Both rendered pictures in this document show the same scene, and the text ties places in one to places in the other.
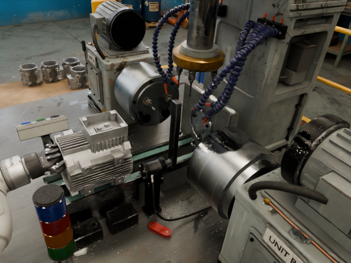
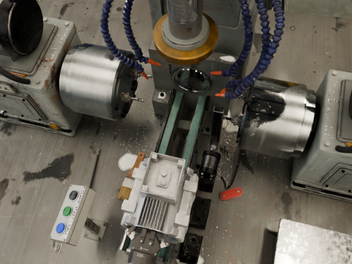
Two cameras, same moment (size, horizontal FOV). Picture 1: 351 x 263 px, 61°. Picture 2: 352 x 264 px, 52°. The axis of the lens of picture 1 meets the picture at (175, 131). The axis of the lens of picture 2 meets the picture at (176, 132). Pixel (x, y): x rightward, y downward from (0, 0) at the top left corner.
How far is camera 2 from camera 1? 0.74 m
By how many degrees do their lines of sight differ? 37
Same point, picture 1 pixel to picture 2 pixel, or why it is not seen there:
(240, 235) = (323, 168)
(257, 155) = (304, 103)
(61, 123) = (89, 196)
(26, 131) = (74, 234)
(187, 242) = (256, 185)
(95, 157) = (179, 206)
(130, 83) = (95, 92)
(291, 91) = not seen: outside the picture
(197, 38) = (192, 29)
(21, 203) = not seen: outside the picture
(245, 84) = (220, 19)
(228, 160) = (286, 123)
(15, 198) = not seen: outside the picture
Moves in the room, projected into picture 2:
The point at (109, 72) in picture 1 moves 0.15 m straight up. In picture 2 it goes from (48, 91) to (30, 64)
